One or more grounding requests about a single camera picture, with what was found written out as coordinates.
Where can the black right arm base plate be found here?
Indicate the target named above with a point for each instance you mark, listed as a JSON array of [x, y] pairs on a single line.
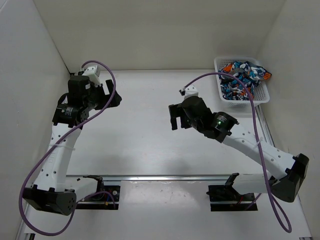
[[224, 198]]

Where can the white plastic basket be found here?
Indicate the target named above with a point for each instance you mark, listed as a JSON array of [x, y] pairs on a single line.
[[261, 94]]

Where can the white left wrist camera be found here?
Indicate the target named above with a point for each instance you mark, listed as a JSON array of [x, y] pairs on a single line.
[[93, 72]]

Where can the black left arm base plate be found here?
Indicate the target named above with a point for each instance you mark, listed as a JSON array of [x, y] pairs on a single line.
[[94, 193]]

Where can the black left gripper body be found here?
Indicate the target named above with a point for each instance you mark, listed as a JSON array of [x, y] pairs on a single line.
[[97, 95]]

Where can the colourful patterned shorts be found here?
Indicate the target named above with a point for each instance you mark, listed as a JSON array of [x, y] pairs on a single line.
[[250, 74]]

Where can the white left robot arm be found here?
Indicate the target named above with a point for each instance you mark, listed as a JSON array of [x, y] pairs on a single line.
[[50, 192]]

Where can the aluminium front rail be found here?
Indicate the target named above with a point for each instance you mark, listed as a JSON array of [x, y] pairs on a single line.
[[150, 178]]

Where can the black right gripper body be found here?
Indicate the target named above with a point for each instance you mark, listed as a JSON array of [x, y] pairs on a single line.
[[197, 126]]

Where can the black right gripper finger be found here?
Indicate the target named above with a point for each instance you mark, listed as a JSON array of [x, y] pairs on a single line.
[[174, 123], [175, 110]]

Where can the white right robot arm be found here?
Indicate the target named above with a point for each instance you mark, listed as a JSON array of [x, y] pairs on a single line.
[[285, 172]]

